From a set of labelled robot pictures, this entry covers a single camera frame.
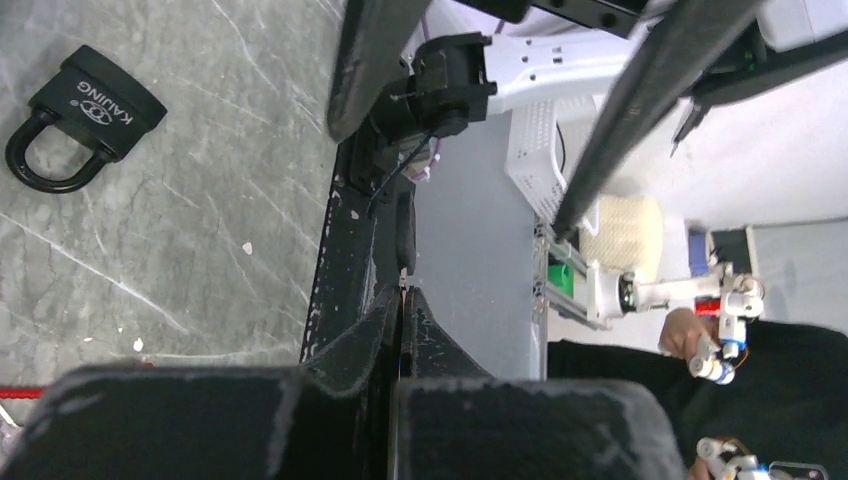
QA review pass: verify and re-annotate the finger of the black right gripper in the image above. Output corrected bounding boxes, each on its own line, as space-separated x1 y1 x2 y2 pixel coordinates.
553 0 761 242
326 0 430 143

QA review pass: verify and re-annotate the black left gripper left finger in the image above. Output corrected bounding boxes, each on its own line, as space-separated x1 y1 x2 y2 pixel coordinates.
1 286 402 479

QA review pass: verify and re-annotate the person in black shirt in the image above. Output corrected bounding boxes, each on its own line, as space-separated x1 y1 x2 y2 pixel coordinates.
547 308 847 479

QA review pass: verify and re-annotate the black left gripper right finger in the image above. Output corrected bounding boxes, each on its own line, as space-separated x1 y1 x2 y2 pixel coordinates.
392 287 686 479

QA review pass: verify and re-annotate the white plastic basket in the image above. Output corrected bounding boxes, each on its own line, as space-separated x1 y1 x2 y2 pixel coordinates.
505 96 597 224

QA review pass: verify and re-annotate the black Kaijing padlock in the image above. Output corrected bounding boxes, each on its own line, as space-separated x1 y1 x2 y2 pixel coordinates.
5 45 168 194

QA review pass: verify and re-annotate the red cable lock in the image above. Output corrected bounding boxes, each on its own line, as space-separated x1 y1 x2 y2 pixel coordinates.
0 360 155 401

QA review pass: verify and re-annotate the black table edge rail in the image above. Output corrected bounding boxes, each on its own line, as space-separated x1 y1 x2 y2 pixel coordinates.
300 126 416 362

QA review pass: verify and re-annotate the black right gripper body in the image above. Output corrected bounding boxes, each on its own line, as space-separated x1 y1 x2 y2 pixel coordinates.
368 32 497 143

